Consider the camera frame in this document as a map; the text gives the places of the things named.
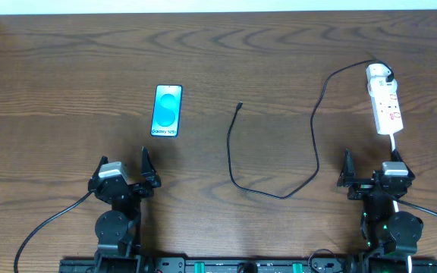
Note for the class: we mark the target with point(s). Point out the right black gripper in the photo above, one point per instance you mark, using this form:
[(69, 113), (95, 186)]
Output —
[(367, 186)]

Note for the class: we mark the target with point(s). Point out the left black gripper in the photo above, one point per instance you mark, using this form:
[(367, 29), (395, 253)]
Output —
[(133, 188)]

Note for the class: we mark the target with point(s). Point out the blue Samsung Galaxy smartphone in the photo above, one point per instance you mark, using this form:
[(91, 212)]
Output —
[(166, 111)]

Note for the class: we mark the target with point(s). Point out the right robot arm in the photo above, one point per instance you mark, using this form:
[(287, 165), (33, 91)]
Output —
[(391, 234)]

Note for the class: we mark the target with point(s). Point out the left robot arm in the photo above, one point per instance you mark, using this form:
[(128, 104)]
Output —
[(118, 229)]

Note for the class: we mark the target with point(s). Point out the white charger plug adapter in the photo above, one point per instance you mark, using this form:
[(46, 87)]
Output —
[(379, 77)]

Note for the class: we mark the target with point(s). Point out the white power strip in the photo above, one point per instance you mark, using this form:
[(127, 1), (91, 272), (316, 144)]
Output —
[(386, 109)]

